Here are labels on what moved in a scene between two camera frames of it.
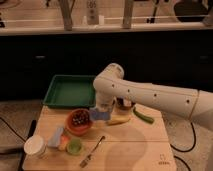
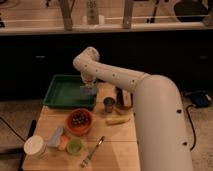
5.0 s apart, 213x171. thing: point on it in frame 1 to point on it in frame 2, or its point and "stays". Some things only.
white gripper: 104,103 to 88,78
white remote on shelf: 92,12 stays
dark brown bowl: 124,103 stays
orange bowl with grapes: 79,122 stays
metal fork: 82,164 stays
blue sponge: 100,115 to 88,90
